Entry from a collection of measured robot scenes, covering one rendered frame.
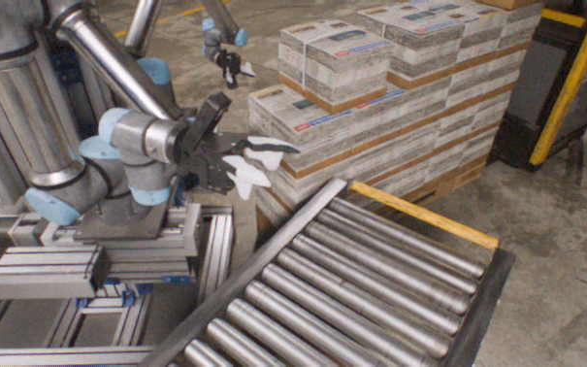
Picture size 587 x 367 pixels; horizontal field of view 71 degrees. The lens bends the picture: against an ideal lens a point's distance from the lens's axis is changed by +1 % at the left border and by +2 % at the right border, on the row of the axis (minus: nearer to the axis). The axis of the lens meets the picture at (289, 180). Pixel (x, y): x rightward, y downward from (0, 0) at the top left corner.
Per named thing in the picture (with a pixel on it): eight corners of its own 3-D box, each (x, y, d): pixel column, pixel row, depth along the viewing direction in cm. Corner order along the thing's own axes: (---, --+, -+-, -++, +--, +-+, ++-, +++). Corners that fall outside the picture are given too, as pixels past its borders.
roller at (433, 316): (295, 245, 116) (300, 229, 115) (460, 336, 94) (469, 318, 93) (285, 250, 112) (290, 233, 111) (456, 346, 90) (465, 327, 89)
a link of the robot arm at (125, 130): (131, 136, 82) (120, 97, 76) (177, 149, 78) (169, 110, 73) (102, 156, 76) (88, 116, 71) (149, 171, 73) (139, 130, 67)
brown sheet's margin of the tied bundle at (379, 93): (308, 100, 165) (308, 89, 163) (360, 82, 178) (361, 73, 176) (332, 116, 155) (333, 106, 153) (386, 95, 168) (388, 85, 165)
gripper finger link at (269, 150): (297, 166, 73) (246, 165, 73) (300, 137, 70) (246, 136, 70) (298, 176, 71) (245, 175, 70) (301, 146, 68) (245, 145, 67)
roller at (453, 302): (308, 231, 120) (312, 216, 119) (470, 316, 99) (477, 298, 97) (299, 235, 116) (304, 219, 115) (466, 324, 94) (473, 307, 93)
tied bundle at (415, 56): (348, 63, 197) (353, 13, 182) (392, 50, 210) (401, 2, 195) (407, 92, 172) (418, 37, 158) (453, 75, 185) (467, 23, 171)
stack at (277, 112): (255, 230, 224) (244, 92, 172) (405, 161, 274) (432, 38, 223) (295, 278, 199) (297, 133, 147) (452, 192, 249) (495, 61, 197)
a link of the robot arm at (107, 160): (148, 175, 113) (137, 133, 105) (114, 204, 104) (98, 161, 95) (114, 164, 117) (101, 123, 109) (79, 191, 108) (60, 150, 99)
